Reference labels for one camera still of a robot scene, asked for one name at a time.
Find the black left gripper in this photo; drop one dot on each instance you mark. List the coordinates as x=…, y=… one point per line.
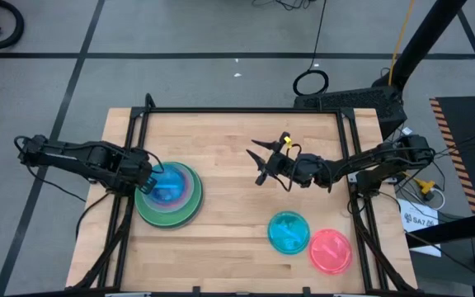
x=132, y=171

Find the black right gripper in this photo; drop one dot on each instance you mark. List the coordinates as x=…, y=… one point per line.
x=285, y=167

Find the teal transparent plastic plate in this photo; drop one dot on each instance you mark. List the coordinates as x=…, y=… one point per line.
x=289, y=233
x=167, y=187

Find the pale green plastic plate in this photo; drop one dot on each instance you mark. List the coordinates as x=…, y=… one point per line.
x=159, y=208

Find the pink transparent plastic plate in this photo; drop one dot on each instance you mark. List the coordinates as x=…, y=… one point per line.
x=188, y=185
x=330, y=251

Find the large green plastic plate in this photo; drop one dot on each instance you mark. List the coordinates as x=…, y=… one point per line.
x=196, y=198

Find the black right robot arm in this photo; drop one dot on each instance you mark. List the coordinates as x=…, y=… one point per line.
x=369, y=163

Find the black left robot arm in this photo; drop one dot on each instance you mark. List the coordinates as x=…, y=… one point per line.
x=81, y=158

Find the yellow power plug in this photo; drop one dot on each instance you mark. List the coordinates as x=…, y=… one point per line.
x=425, y=186

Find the white printed paper sheet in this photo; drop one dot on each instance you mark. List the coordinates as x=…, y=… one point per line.
x=419, y=218

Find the black hazard-striped floor mat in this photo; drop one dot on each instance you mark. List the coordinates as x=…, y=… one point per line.
x=464, y=136

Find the black metal beam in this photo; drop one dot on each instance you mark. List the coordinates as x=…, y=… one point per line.
x=456, y=229

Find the black table frame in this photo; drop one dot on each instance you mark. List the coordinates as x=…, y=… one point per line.
x=237, y=110

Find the black camera pole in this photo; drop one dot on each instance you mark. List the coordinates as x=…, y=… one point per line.
x=423, y=41

